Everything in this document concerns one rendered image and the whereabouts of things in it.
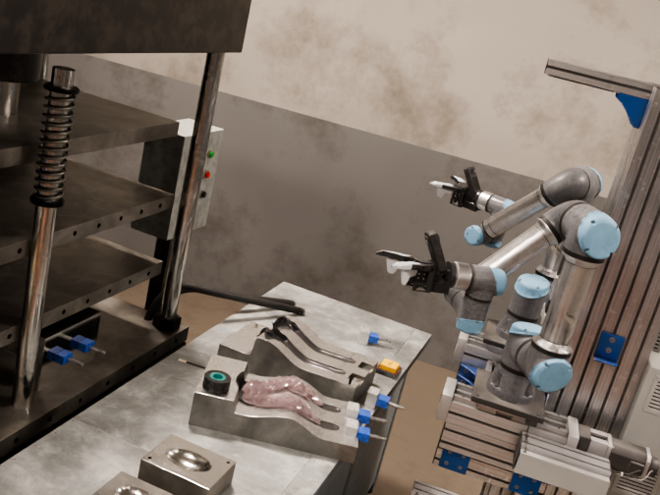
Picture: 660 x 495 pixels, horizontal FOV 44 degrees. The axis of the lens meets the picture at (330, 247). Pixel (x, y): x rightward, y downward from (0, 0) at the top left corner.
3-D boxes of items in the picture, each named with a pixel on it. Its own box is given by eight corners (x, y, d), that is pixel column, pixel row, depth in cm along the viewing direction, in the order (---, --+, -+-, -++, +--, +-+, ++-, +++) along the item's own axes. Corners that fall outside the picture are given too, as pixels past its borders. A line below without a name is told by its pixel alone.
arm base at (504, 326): (536, 335, 309) (544, 311, 306) (535, 350, 295) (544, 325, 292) (497, 323, 312) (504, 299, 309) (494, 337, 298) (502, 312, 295)
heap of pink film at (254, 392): (324, 400, 262) (330, 378, 260) (320, 428, 246) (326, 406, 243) (245, 381, 262) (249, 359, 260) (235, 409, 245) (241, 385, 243)
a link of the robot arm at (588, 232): (545, 374, 250) (603, 205, 233) (567, 400, 236) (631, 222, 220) (509, 370, 247) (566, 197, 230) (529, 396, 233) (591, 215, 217)
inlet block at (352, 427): (384, 443, 252) (389, 427, 251) (384, 451, 248) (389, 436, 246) (343, 433, 252) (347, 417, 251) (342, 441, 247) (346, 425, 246)
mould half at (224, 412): (356, 419, 268) (363, 390, 264) (354, 464, 243) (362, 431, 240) (205, 383, 267) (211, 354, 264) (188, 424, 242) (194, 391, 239)
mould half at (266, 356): (372, 382, 295) (381, 349, 291) (349, 412, 271) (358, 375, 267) (248, 335, 309) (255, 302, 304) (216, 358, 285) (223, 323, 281)
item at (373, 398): (404, 412, 280) (408, 398, 278) (401, 418, 275) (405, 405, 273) (366, 400, 282) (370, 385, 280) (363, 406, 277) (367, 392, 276)
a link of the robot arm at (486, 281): (503, 303, 225) (512, 275, 223) (466, 298, 223) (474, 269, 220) (492, 292, 233) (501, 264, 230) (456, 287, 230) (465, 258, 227)
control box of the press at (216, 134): (168, 454, 364) (231, 131, 319) (130, 487, 336) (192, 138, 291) (126, 435, 370) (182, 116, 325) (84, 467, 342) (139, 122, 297)
